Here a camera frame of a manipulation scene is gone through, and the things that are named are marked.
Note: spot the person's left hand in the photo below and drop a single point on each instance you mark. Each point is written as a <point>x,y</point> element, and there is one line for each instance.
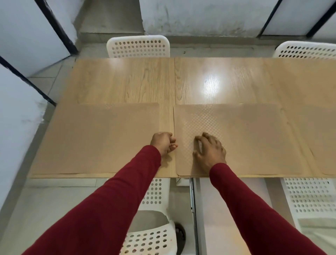
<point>164,143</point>

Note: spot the person's right hand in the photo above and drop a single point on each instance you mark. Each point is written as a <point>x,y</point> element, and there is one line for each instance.
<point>211,153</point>

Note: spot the tan placemat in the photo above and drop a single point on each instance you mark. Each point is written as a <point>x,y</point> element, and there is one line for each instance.
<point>323,136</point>
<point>92,136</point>
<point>249,136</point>

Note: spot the white drawer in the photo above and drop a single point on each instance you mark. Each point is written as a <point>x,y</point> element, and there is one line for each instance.
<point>207,205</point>

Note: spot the person's left forearm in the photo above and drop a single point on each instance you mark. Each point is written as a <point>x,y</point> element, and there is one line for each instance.
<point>105,210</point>

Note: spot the person's right forearm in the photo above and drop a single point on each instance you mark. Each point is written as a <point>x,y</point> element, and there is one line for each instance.
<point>249,215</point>

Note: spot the white perforated plastic chair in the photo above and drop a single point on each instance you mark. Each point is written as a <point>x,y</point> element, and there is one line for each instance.
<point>166,194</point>
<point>136,38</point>
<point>315,215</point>
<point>302,43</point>

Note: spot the light wooden table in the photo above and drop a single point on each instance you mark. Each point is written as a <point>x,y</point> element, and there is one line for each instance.
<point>118,78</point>

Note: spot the dark grey slipper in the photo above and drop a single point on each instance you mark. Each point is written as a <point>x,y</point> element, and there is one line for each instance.
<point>180,236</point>

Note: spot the white door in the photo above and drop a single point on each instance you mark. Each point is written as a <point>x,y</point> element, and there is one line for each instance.
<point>294,15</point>

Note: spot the black door frame post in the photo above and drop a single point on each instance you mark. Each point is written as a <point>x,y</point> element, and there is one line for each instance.
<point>269,17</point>
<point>321,18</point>
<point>56,26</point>
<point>26,81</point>

